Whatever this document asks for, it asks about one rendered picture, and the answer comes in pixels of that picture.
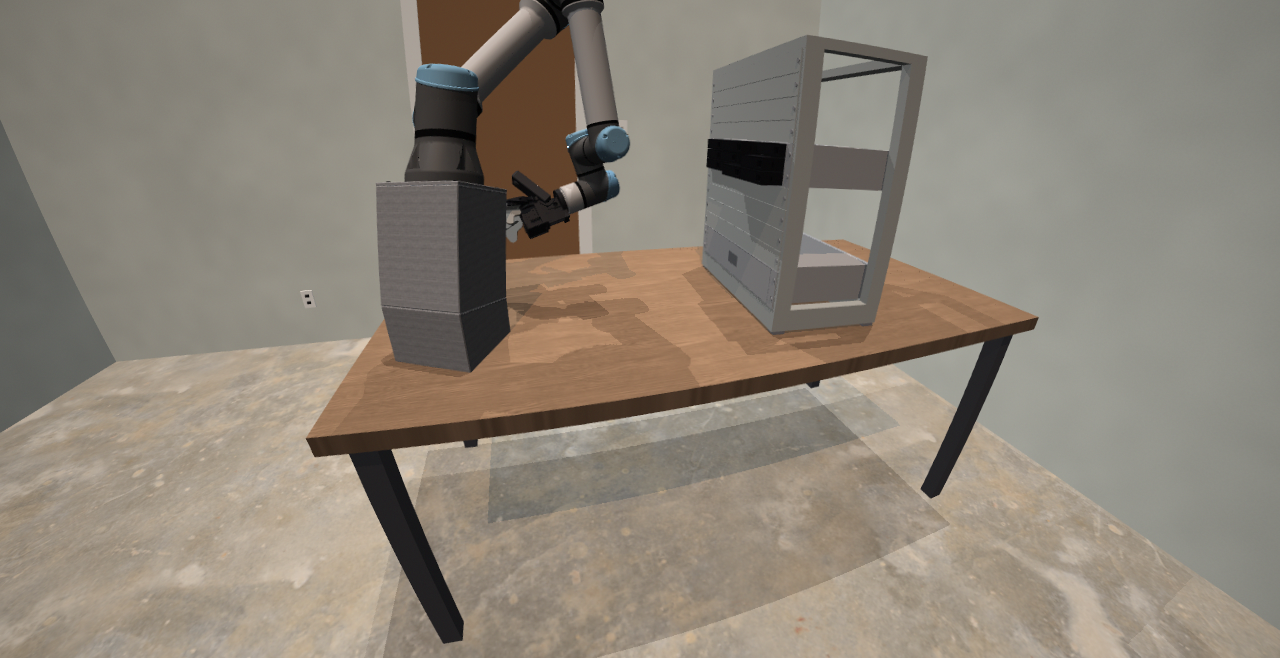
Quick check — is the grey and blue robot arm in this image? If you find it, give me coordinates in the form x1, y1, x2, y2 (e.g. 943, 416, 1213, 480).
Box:
404, 0, 630, 214

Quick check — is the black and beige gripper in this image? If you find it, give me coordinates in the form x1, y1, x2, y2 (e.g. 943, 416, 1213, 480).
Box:
506, 189, 570, 243

